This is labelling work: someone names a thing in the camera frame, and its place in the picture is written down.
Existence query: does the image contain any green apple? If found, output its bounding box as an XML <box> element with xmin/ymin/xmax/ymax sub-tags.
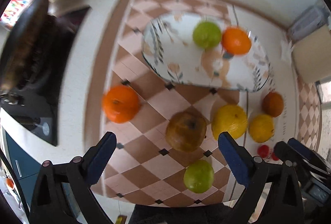
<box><xmin>183</xmin><ymin>160</ymin><xmax>214</xmax><ymax>194</ymax></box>
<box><xmin>192</xmin><ymin>21</ymin><xmax>222</xmax><ymax>49</ymax></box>

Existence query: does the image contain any brown pear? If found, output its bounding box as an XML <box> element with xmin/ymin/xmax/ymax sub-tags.
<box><xmin>165</xmin><ymin>111</ymin><xmax>207</xmax><ymax>153</ymax></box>

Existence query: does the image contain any checkered brown table mat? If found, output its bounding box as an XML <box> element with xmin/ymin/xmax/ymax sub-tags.
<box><xmin>83</xmin><ymin>0</ymin><xmax>324</xmax><ymax>208</ymax></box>

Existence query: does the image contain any red cherry tomato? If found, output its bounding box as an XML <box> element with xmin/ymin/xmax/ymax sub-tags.
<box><xmin>257</xmin><ymin>144</ymin><xmax>270</xmax><ymax>159</ymax></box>
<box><xmin>271</xmin><ymin>152</ymin><xmax>279</xmax><ymax>161</ymax></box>

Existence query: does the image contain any yellow pear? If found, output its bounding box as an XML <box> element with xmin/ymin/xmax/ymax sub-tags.
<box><xmin>211</xmin><ymin>104</ymin><xmax>248</xmax><ymax>140</ymax></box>

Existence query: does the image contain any cream utensil holder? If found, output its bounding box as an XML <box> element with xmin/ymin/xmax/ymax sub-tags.
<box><xmin>292</xmin><ymin>25</ymin><xmax>331</xmax><ymax>83</ymax></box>

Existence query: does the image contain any orange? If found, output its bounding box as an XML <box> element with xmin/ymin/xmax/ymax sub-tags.
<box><xmin>102</xmin><ymin>85</ymin><xmax>141</xmax><ymax>124</ymax></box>
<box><xmin>222</xmin><ymin>27</ymin><xmax>252</xmax><ymax>55</ymax></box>

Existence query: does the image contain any floral oval ceramic plate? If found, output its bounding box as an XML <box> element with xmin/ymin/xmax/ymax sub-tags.
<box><xmin>141</xmin><ymin>12</ymin><xmax>271</xmax><ymax>92</ymax></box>

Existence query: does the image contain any grey spray can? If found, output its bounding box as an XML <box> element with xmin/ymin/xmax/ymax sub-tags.
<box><xmin>287</xmin><ymin>6</ymin><xmax>329</xmax><ymax>42</ymax></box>

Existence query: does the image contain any black frying pan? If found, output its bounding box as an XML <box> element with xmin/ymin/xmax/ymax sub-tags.
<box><xmin>0</xmin><ymin>0</ymin><xmax>52</xmax><ymax>95</ymax></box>

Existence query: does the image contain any white folded tissue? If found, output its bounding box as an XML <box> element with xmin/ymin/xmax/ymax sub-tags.
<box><xmin>281</xmin><ymin>40</ymin><xmax>292</xmax><ymax>66</ymax></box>

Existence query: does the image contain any dark orange fruit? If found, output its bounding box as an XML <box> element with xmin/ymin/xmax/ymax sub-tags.
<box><xmin>262</xmin><ymin>91</ymin><xmax>284</xmax><ymax>117</ymax></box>

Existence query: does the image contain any yellow orange fruit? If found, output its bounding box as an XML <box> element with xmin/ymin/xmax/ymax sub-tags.
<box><xmin>248</xmin><ymin>114</ymin><xmax>275</xmax><ymax>143</ymax></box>

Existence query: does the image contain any black gas stove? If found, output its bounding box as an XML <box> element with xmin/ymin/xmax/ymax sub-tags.
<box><xmin>2</xmin><ymin>6</ymin><xmax>90</xmax><ymax>146</ymax></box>

